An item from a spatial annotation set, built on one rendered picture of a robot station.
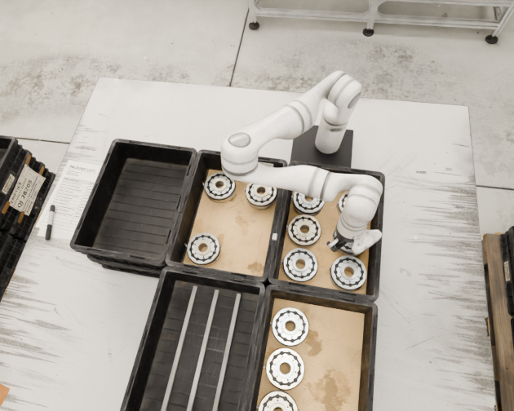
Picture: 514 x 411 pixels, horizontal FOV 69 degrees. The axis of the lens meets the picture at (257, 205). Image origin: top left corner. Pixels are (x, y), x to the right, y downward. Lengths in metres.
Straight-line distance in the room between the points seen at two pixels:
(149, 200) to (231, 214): 0.29
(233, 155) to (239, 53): 2.05
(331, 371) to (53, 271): 1.00
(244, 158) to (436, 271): 0.79
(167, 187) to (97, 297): 0.44
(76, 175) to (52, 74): 1.65
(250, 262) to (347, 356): 0.38
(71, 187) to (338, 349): 1.14
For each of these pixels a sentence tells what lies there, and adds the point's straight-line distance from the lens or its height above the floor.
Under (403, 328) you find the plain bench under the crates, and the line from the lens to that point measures 1.32.
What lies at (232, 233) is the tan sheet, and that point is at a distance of 1.21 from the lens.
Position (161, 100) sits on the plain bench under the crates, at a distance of 1.74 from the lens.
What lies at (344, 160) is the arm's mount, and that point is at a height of 0.77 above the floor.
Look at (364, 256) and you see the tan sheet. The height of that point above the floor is 0.83.
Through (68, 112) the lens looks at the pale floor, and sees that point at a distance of 2.91.
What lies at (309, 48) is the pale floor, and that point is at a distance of 2.90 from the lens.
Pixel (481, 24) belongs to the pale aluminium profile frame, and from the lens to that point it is 3.12.
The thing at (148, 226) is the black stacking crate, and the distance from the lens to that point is 1.29.
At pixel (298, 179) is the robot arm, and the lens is 0.87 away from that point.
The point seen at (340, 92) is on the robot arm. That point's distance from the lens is 1.16.
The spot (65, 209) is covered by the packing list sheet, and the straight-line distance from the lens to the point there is 1.60.
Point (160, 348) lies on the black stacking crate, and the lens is 1.18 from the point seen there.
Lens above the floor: 1.95
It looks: 65 degrees down
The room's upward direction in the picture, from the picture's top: 8 degrees counter-clockwise
